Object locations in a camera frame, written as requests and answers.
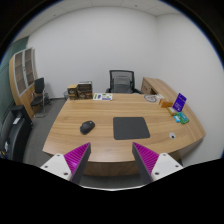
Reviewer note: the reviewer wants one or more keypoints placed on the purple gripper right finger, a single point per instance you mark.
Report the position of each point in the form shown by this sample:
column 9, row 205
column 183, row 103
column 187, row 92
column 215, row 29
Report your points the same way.
column 153, row 166

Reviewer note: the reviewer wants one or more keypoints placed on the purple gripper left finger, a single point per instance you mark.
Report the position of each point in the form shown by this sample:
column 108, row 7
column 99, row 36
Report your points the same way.
column 70, row 166

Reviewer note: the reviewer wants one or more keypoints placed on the black computer mouse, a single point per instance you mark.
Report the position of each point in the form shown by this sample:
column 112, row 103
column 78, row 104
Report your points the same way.
column 86, row 127

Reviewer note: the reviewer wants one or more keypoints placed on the dark grey mouse pad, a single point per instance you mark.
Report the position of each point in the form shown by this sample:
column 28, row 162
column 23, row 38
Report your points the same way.
column 126, row 128

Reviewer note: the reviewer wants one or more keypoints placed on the small blue packet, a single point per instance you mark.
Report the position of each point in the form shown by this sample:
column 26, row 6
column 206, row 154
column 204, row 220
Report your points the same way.
column 176, row 118

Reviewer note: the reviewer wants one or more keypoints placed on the green packet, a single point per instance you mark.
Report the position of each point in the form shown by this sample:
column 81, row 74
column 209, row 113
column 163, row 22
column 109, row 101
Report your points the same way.
column 183, row 118

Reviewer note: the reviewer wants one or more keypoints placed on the wooden office desk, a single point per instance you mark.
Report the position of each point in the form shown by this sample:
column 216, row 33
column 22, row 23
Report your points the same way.
column 110, row 157

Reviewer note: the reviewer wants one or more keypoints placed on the orange box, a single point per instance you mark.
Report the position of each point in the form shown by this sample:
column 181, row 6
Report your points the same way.
column 164, row 103

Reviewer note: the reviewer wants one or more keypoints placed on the purple sign stand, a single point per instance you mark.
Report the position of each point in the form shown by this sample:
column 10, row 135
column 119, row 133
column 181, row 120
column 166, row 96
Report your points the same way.
column 179, row 102

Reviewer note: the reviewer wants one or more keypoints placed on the black leather sofa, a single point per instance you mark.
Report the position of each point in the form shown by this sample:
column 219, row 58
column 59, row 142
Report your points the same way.
column 14, row 134

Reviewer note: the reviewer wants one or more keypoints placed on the white green leaflet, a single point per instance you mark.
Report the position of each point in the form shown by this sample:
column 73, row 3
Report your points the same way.
column 103, row 96

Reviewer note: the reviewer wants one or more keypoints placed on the black visitor chair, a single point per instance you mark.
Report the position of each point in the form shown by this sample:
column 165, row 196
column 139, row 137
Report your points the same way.
column 38, row 96

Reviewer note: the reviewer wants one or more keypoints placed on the small brown cardboard box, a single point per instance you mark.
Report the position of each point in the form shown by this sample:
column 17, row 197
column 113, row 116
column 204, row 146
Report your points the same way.
column 73, row 91

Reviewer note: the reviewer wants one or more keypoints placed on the large brown cardboard box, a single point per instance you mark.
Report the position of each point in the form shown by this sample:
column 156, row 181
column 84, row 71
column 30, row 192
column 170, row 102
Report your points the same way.
column 85, row 90

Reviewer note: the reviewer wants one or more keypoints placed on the wooden side cabinet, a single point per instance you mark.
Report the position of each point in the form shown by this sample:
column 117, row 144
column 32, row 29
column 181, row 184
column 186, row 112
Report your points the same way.
column 156, row 86

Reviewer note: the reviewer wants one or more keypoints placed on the black mesh office chair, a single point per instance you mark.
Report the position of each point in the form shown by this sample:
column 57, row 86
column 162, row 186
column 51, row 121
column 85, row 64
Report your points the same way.
column 122, row 81

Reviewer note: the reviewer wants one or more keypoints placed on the wooden bookshelf cabinet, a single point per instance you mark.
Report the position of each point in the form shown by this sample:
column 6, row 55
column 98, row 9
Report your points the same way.
column 22, row 74

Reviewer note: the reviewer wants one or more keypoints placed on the white desk cable grommet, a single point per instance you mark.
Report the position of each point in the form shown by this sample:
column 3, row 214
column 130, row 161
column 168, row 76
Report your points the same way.
column 172, row 135

